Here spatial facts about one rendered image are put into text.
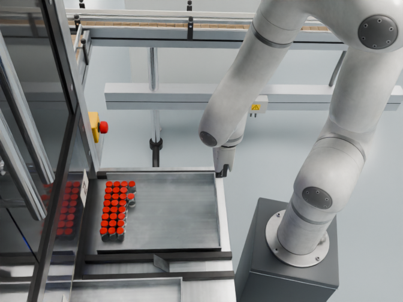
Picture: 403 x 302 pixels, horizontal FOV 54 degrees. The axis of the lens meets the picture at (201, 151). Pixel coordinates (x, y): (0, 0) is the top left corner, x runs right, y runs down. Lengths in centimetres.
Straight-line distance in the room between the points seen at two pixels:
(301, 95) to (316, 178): 135
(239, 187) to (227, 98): 155
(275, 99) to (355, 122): 137
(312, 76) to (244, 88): 241
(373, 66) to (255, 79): 23
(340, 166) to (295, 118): 198
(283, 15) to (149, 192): 72
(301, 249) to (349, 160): 38
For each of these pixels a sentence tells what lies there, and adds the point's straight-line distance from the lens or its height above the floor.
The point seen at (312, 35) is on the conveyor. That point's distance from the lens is 192.
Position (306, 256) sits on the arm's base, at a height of 87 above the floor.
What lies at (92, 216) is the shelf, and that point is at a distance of 123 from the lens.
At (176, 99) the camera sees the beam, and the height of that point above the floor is 51.
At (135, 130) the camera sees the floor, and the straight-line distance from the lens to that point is 263.
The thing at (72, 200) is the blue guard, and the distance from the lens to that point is 99.
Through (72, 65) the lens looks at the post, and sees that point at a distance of 101.
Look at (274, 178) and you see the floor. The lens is 245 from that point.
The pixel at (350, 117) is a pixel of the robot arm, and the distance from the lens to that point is 80.
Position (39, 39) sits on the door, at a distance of 81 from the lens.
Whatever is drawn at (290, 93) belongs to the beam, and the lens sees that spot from 216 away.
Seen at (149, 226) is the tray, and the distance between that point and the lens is 119.
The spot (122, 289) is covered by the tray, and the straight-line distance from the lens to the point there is 111.
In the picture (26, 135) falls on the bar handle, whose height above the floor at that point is 154.
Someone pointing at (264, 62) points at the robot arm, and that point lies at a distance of 81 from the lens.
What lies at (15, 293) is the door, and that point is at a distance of 71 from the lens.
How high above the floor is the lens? 191
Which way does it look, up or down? 50 degrees down
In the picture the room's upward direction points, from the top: 5 degrees clockwise
